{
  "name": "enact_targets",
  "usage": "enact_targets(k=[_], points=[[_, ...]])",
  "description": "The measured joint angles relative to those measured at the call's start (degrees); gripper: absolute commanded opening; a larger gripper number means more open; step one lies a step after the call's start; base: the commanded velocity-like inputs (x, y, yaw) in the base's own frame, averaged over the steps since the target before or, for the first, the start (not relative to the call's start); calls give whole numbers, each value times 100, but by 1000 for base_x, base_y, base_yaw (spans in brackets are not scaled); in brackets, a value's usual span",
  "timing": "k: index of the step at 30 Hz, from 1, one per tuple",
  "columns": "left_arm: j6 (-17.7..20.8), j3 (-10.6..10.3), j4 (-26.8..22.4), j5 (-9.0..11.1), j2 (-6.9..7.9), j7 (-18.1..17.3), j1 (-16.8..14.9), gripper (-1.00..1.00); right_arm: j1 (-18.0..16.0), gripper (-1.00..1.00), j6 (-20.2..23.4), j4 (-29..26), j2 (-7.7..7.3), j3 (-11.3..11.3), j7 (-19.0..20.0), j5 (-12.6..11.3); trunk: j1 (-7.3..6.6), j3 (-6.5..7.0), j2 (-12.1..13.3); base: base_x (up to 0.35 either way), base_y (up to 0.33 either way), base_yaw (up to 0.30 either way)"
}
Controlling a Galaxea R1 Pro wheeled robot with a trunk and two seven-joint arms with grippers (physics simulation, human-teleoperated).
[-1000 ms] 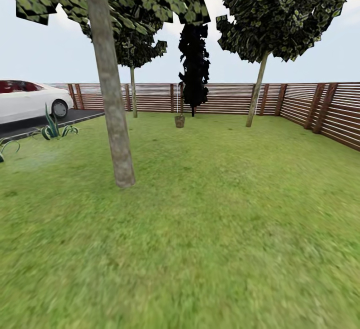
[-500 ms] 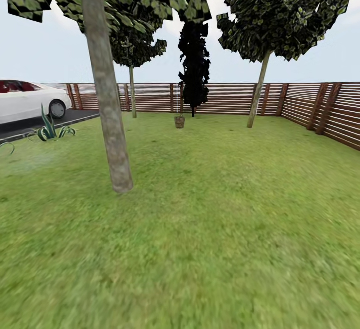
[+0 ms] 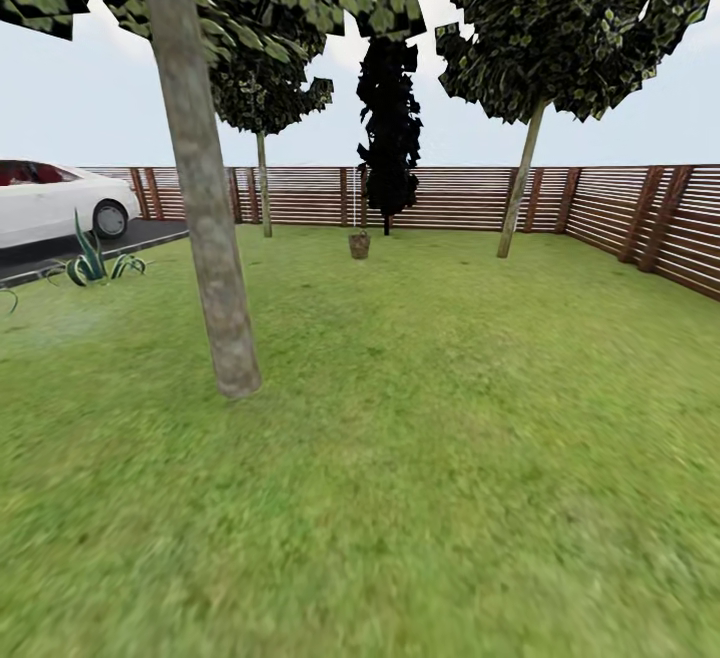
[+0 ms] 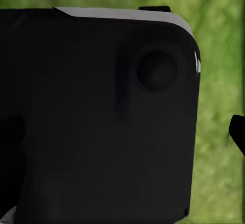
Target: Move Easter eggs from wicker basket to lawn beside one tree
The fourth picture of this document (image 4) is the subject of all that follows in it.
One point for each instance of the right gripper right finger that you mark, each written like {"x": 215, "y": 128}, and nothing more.
{"x": 237, "y": 131}

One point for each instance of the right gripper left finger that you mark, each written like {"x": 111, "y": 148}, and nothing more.
{"x": 12, "y": 132}

